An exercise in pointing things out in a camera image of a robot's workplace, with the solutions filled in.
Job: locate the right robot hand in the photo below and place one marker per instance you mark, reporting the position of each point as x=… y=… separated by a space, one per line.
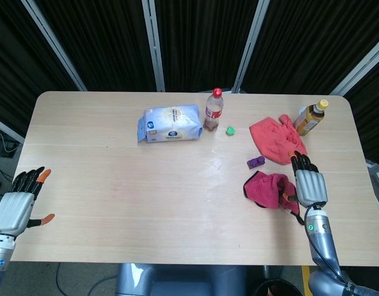
x=311 y=188

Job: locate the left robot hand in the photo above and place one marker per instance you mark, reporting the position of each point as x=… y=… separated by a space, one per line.
x=13 y=209

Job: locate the pink cloth with black edge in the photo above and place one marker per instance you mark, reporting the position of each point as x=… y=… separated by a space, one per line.
x=263 y=191

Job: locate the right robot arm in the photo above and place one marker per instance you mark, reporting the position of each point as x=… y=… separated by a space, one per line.
x=323 y=243

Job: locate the salmon orange cloth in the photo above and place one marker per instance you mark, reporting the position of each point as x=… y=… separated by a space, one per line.
x=272 y=138

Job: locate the purple toy building block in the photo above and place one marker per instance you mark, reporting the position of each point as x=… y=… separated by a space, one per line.
x=256 y=162

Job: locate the tea bottle with yellow cap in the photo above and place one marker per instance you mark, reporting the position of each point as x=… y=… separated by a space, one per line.
x=309 y=120

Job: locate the white metal rack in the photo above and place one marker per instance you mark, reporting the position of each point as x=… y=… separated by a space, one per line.
x=378 y=175

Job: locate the small green toy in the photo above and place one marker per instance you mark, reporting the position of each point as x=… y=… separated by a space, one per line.
x=230 y=131

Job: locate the black trash bin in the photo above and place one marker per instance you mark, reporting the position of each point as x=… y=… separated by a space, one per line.
x=277 y=288

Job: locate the cola bottle with red cap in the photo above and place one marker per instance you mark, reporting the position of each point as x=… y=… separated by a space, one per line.
x=212 y=111

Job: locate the black curtain panel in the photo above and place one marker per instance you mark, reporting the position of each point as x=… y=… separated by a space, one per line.
x=16 y=61
x=309 y=40
x=106 y=40
x=204 y=40

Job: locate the blue white tissue pack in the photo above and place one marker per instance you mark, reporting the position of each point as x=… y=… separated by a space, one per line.
x=170 y=123

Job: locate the grey blue robot torso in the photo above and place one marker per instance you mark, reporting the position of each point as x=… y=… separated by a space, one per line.
x=177 y=280

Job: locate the grey low frame bar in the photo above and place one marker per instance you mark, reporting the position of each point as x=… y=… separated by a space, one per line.
x=7 y=129

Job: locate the grey partition frame post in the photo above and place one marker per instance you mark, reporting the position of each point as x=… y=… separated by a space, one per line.
x=361 y=68
x=251 y=46
x=153 y=46
x=53 y=43

